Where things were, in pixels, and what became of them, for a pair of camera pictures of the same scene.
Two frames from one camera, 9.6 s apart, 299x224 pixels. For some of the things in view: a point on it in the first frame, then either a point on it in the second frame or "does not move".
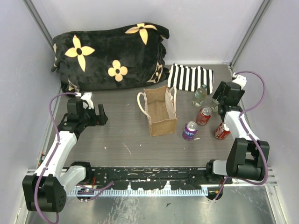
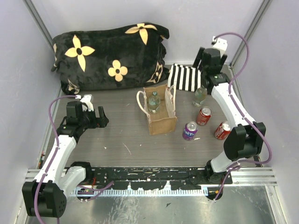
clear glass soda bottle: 200,94 does not move
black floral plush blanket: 122,55 does not move
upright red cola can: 203,115 does not move
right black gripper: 220,90 to 197,58
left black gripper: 100,119 does not move
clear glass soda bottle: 214,105 to 154,102
